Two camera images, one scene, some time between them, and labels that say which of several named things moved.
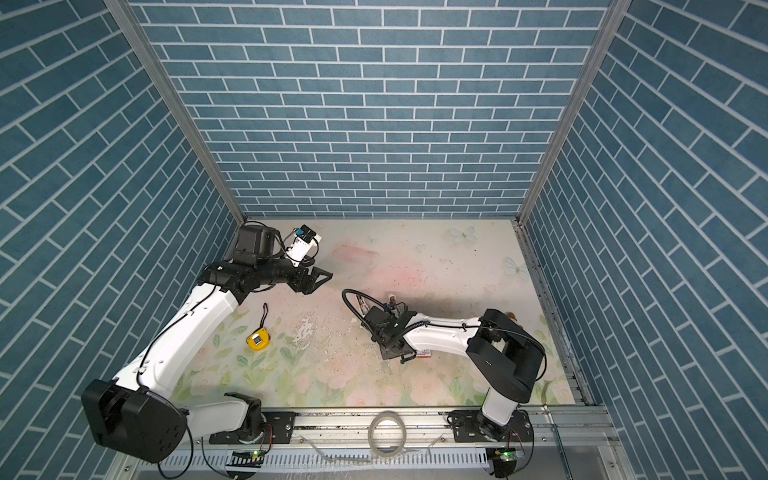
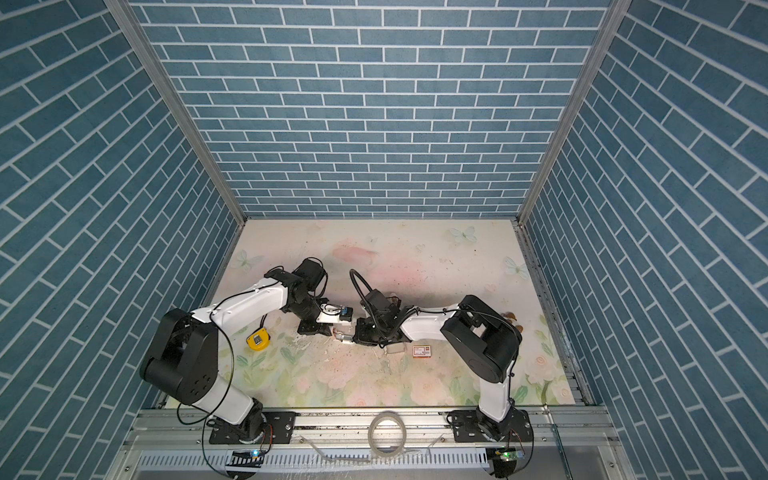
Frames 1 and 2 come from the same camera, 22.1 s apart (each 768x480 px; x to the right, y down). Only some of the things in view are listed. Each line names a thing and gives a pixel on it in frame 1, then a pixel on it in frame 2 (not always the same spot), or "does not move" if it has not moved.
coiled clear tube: x=371 y=426 does not move
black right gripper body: x=384 y=351 → x=369 y=333
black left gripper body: x=298 y=283 → x=310 y=324
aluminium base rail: x=400 y=446 does not move
